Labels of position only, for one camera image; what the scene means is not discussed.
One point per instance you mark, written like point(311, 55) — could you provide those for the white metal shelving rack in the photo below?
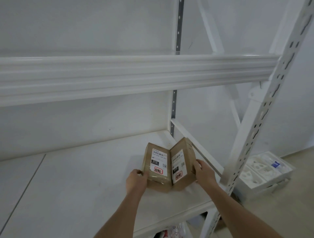
point(122, 71)

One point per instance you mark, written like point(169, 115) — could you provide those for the person's right forearm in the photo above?
point(235, 213)

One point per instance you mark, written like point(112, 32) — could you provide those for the person's right hand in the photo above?
point(204, 176)

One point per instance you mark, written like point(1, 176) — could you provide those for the pile of plastic mailer bags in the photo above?
point(176, 231)

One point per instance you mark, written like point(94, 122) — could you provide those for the brown parcel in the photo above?
point(189, 157)
point(159, 159)

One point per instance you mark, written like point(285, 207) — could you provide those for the person's left hand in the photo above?
point(136, 182)

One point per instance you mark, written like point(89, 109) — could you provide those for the person's left forearm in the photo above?
point(117, 218)

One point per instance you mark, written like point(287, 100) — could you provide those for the white open foam container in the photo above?
point(260, 171)

